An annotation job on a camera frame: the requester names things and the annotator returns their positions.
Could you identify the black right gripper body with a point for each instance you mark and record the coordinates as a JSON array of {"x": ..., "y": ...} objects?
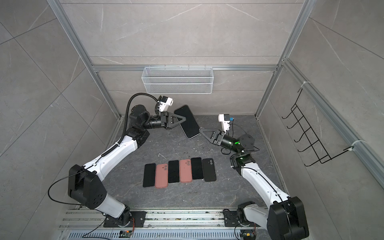
[{"x": 220, "y": 139}]

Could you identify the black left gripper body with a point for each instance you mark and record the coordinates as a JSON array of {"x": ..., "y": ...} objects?
[{"x": 163, "y": 120}]

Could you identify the black pad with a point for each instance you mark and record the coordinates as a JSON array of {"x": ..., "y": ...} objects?
[
  {"x": 197, "y": 169},
  {"x": 190, "y": 127}
]

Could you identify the black phone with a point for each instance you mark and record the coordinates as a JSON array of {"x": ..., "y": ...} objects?
[
  {"x": 174, "y": 171},
  {"x": 149, "y": 175}
]

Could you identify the pink phone case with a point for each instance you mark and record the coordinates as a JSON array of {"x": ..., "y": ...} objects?
[{"x": 161, "y": 177}]

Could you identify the black phone case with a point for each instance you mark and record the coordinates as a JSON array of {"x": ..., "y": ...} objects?
[{"x": 209, "y": 170}]

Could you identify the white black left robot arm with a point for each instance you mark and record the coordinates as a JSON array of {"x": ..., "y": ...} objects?
[{"x": 85, "y": 183}]

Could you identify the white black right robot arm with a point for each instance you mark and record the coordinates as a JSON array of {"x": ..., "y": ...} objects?
[{"x": 283, "y": 217}]

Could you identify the small circuit board right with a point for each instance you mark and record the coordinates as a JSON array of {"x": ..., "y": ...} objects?
[{"x": 247, "y": 235}]

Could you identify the small circuit board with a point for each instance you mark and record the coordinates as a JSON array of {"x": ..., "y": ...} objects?
[
  {"x": 126, "y": 234},
  {"x": 247, "y": 235}
]

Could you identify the small circuit board left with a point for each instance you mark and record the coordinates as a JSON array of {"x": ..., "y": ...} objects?
[{"x": 126, "y": 234}]

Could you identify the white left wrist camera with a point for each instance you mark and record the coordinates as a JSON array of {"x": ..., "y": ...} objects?
[{"x": 163, "y": 104}]

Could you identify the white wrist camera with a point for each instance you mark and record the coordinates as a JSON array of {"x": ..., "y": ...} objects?
[
  {"x": 225, "y": 120},
  {"x": 163, "y": 104}
]

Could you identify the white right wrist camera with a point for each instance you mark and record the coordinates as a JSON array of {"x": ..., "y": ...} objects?
[{"x": 225, "y": 120}]

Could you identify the white wire mesh basket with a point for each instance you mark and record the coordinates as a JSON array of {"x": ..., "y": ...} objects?
[{"x": 178, "y": 80}]

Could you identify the black wire hook rack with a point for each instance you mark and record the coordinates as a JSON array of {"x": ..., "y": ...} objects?
[{"x": 308, "y": 134}]

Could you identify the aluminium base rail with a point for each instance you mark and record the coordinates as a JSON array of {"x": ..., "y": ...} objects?
[{"x": 158, "y": 224}]

